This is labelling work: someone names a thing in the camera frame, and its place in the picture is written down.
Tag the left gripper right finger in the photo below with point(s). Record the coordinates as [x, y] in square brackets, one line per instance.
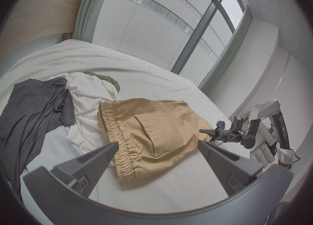
[229, 169]

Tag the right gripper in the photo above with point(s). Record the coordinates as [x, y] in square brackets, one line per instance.
[223, 137]

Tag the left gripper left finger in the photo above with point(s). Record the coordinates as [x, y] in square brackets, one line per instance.
[85, 170]

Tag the tan shorts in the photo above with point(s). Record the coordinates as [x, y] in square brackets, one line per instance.
[151, 126]

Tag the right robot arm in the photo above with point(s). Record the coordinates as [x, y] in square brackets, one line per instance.
[264, 109]

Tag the bed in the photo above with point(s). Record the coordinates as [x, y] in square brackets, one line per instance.
[159, 82]

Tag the white garment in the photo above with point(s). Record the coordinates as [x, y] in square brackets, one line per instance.
[85, 101]

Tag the black garment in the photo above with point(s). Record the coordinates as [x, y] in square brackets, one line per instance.
[31, 111]

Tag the olive green garment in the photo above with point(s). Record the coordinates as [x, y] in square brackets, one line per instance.
[107, 78]

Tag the window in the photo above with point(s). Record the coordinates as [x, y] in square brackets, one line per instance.
[151, 23]

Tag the blue-green curtain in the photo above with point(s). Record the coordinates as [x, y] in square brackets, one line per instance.
[90, 16]

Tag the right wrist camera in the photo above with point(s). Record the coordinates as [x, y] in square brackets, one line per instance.
[220, 124]

